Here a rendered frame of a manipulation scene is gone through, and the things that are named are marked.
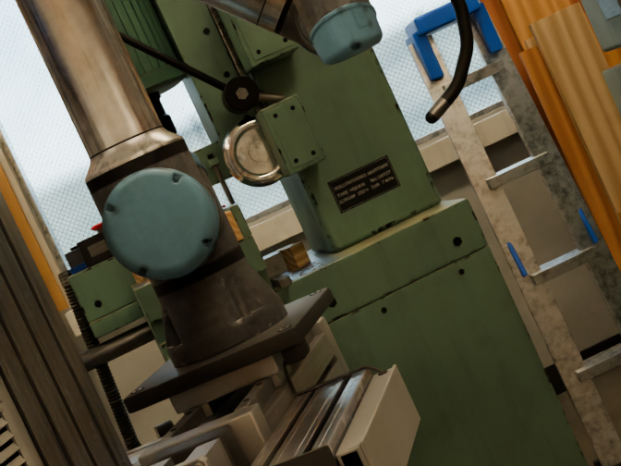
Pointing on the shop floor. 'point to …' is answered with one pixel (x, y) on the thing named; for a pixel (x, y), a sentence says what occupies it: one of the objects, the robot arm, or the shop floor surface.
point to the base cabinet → (464, 369)
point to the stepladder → (444, 15)
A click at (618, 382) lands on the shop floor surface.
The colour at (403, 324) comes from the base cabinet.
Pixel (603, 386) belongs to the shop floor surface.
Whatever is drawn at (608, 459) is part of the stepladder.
